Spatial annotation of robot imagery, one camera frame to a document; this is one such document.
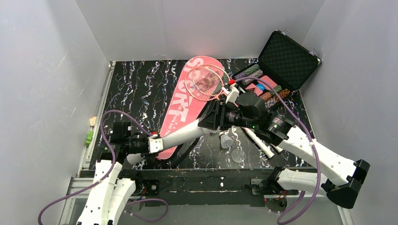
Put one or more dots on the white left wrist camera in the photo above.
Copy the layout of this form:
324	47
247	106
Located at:
155	143

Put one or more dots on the pink racket bag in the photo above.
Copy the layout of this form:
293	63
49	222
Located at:
183	109

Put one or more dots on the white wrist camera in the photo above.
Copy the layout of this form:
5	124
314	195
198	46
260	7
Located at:
155	143
230	90

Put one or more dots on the beige wooden block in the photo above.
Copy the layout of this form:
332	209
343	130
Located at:
92	121

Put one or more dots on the poker chip rows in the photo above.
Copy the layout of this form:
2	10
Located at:
269	97

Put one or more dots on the pink badminton racket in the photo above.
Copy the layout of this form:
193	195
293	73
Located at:
211	77
202	85

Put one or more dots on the clear round tube lid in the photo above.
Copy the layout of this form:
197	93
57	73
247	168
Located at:
238	156

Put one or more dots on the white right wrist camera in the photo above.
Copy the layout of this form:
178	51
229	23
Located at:
230	90

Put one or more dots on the green clip on rail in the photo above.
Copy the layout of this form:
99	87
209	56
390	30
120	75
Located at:
89	138

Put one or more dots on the black foam-lined case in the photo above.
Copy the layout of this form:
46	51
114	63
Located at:
286	62

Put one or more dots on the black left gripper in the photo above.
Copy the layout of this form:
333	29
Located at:
117	131

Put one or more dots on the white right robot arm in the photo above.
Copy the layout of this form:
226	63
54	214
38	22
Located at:
341	178

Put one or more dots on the pink card deck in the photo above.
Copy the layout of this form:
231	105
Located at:
258	87

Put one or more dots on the white shuttlecock tube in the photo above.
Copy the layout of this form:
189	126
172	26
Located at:
182	135

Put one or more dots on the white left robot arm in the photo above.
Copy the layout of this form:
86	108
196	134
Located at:
108	198

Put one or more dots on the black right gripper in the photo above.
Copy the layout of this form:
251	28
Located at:
219	115

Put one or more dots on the white shuttlecock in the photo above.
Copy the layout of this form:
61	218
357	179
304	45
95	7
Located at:
225	141

